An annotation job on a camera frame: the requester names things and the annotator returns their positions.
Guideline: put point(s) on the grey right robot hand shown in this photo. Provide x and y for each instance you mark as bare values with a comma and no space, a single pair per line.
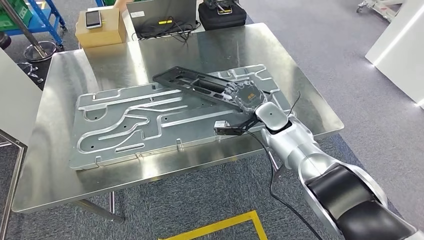
246,97

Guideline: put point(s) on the black plastic frame part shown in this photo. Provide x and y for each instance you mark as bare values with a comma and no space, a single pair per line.
185,81

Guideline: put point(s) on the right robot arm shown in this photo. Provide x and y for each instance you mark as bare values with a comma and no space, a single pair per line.
298,145

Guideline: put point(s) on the steel workbench table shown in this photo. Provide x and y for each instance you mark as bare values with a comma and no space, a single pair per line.
66,185

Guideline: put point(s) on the black carrying bag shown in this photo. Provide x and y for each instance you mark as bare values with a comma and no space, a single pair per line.
222,21

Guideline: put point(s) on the stamped grey metal plate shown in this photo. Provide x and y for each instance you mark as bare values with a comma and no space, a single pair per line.
132,139

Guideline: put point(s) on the grey laptop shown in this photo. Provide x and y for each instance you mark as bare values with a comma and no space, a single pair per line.
159,10

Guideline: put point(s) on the white angular block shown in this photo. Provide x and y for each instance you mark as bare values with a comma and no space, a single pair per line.
397,49

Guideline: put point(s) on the cardboard box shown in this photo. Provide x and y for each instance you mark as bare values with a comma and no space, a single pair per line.
99,36

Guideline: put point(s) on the smartphone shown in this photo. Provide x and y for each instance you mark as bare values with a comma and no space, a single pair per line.
93,19

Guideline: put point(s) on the blue wheeled rack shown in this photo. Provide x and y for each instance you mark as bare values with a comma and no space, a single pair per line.
33,24

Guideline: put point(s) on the white flat panel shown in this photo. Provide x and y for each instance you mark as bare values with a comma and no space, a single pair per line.
16,106

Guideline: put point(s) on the green plastic bin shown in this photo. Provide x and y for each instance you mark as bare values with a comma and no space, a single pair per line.
13,10

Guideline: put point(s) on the black camera bracket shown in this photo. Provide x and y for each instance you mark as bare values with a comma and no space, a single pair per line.
232,130

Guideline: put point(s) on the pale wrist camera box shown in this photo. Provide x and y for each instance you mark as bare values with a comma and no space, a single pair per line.
221,124

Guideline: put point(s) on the grey wheeled frame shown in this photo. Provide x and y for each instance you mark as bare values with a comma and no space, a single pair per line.
381,8

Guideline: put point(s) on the chrome stanchion post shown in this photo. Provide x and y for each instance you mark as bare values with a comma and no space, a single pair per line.
39,53

